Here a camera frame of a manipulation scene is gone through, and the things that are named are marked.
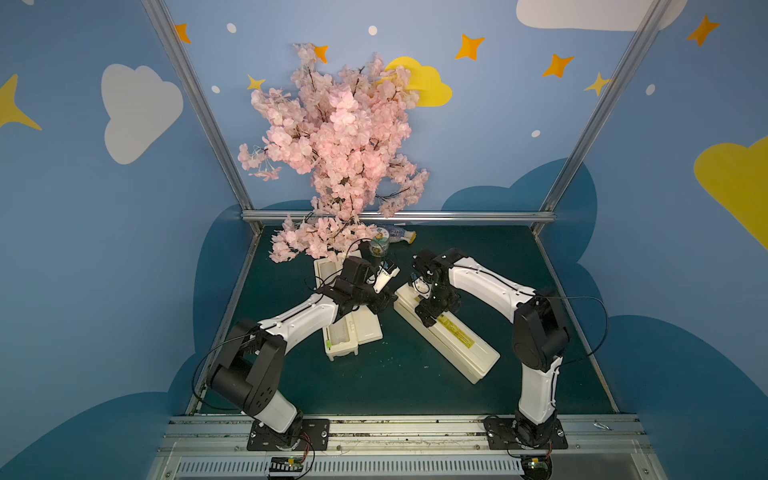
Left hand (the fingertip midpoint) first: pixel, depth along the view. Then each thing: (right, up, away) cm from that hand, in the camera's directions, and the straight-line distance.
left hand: (392, 287), depth 89 cm
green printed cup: (-4, +14, +24) cm, 28 cm away
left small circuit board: (-27, -42, -16) cm, 52 cm away
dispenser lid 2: (+19, -15, -8) cm, 26 cm away
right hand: (+15, -7, +1) cm, 16 cm away
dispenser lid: (-7, -11, -3) cm, 13 cm away
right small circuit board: (+36, -43, -15) cm, 58 cm away
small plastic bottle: (+3, +19, +31) cm, 36 cm away
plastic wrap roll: (-16, -13, -2) cm, 20 cm away
